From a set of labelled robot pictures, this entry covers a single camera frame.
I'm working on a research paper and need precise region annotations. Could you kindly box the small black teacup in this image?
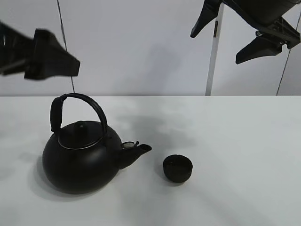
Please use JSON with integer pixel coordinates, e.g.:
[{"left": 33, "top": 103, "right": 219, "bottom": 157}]
[{"left": 163, "top": 154, "right": 193, "bottom": 183}]

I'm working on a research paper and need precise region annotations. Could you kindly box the white vertical post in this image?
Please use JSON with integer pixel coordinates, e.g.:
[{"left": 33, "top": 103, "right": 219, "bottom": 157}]
[{"left": 205, "top": 3, "right": 224, "bottom": 96}]

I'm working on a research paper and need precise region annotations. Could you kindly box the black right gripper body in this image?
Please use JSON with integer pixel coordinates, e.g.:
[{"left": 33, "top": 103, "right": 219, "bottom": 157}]
[{"left": 223, "top": 0, "right": 301, "bottom": 49}]

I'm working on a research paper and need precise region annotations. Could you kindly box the black cast iron teapot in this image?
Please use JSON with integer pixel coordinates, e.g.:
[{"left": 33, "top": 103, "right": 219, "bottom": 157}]
[{"left": 42, "top": 93, "right": 152, "bottom": 194}]

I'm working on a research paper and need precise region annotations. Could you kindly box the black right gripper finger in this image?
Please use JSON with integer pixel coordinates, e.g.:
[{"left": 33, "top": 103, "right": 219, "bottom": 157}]
[
  {"left": 235, "top": 37, "right": 282, "bottom": 64},
  {"left": 190, "top": 0, "right": 221, "bottom": 38}
]

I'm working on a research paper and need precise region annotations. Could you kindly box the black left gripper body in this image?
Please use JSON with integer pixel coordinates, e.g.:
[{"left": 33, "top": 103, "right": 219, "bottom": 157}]
[{"left": 0, "top": 22, "right": 34, "bottom": 76}]

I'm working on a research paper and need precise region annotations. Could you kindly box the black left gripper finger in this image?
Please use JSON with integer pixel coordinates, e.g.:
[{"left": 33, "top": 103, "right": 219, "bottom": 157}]
[{"left": 24, "top": 29, "right": 80, "bottom": 81}]

